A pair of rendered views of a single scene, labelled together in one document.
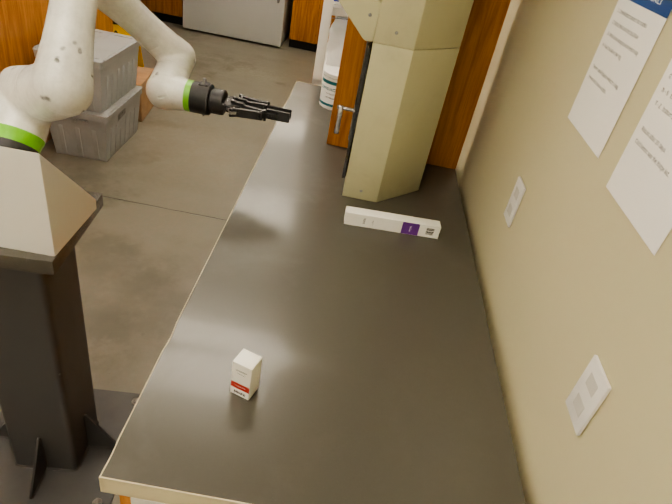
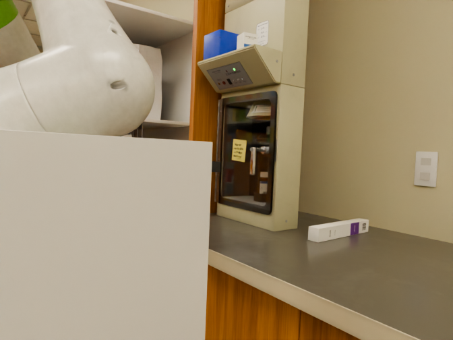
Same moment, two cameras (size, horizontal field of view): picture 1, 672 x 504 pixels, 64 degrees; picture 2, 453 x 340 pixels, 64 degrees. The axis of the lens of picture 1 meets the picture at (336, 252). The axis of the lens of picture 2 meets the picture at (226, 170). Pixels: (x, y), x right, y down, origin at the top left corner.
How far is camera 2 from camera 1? 1.18 m
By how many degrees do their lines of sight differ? 45
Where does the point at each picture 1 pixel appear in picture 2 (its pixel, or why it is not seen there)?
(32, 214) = (174, 307)
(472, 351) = not seen: outside the picture
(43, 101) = (112, 92)
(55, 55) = (109, 27)
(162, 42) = not seen: hidden behind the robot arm
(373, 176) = (292, 203)
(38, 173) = (204, 191)
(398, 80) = (298, 112)
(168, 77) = not seen: hidden behind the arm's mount
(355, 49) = (202, 124)
